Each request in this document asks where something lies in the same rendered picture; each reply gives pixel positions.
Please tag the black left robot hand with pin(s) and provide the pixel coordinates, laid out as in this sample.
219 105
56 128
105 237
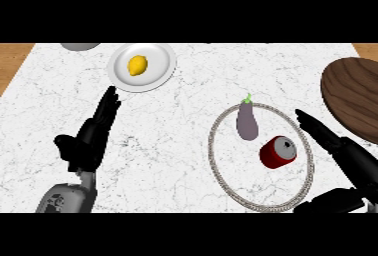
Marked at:
90 133

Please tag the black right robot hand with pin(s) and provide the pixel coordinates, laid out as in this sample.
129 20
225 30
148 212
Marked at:
344 156

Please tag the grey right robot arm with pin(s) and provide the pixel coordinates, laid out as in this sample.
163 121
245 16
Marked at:
372 207

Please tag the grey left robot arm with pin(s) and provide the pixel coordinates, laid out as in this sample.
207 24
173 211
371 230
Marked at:
67 198

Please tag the red can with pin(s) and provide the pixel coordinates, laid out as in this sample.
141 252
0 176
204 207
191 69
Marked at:
278 152

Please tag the white bowl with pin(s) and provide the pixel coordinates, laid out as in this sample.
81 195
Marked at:
152 75

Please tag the round white placemat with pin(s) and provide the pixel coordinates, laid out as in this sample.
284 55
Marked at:
231 173

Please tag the round brown wooden board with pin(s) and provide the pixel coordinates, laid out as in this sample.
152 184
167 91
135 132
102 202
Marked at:
355 96

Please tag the purple eggplant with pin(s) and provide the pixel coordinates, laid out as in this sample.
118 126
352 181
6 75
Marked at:
247 121

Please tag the yellow lemon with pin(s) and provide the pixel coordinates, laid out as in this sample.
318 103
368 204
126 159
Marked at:
138 65

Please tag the grey round object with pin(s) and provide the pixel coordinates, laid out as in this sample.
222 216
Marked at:
80 46

